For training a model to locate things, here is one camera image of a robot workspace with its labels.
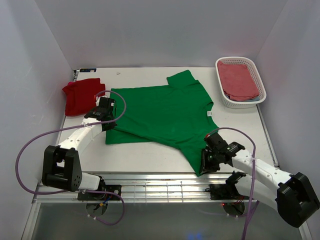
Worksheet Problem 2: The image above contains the green t shirt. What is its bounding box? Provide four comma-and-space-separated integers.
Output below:
105, 70, 217, 176

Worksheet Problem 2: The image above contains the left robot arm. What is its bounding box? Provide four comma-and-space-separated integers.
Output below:
42, 97, 117, 200

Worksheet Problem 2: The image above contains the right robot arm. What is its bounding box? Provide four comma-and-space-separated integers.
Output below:
201, 132, 320, 228

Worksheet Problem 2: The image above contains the folded red t shirt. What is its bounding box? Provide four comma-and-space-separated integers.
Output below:
62, 78, 106, 117

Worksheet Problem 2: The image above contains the blue label sticker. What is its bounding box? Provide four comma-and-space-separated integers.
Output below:
79, 68, 97, 73

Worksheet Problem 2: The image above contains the light blue t shirt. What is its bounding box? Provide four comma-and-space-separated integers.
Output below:
246, 96, 260, 102

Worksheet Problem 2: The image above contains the white perforated plastic basket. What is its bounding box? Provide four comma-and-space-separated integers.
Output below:
215, 56, 267, 109

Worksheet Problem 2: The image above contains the pink t shirt in basket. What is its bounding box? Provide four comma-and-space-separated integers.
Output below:
217, 61, 260, 102

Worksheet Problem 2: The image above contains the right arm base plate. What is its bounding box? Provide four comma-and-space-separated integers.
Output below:
204, 183, 249, 200

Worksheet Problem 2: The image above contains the aluminium rail frame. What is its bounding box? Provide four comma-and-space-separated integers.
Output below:
21, 171, 313, 240

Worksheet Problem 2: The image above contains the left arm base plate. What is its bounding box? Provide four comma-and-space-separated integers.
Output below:
77, 184, 122, 201

